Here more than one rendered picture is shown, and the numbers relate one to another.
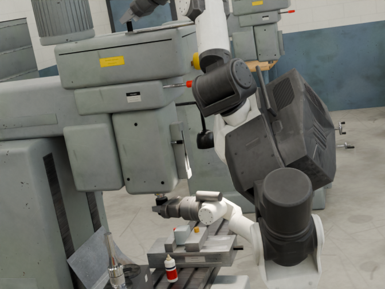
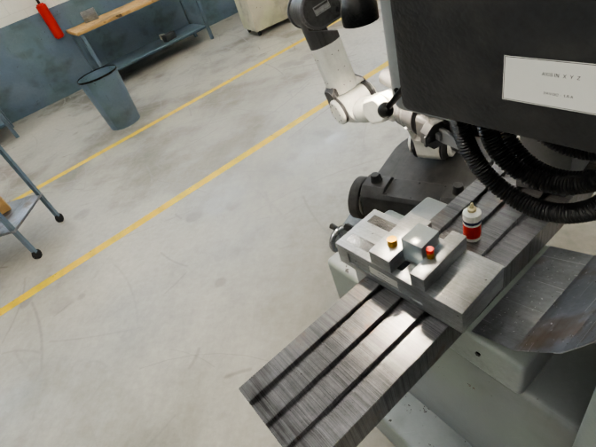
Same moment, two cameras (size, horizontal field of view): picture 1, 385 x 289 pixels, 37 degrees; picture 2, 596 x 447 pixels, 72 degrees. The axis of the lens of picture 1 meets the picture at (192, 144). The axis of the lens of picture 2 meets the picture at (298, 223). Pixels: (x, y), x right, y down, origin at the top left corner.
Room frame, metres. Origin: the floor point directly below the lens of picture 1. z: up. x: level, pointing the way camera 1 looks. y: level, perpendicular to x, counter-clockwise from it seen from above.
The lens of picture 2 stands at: (2.79, 0.36, 1.70)
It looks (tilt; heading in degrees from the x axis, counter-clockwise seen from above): 39 degrees down; 225
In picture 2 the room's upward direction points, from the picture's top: 20 degrees counter-clockwise
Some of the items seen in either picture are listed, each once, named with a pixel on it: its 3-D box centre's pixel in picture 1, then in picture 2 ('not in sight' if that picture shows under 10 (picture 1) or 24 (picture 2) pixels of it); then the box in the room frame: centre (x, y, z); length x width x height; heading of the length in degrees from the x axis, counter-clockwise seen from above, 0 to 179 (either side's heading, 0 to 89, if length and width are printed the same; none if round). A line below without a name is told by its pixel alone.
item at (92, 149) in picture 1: (105, 149); not in sight; (2.13, 0.33, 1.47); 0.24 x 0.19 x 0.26; 160
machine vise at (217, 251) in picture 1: (192, 247); (411, 257); (2.20, 0.07, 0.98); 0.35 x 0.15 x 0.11; 73
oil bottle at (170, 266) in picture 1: (170, 267); (472, 220); (2.05, 0.16, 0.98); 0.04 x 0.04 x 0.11
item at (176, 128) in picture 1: (180, 150); not in sight; (2.03, 0.05, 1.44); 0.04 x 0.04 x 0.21; 70
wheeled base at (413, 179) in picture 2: not in sight; (435, 156); (1.26, -0.20, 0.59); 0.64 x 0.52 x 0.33; 179
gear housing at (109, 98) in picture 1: (130, 91); not in sight; (2.08, 0.19, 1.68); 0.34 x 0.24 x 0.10; 70
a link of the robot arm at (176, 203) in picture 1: (182, 208); (433, 120); (2.01, 0.07, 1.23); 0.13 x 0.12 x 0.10; 146
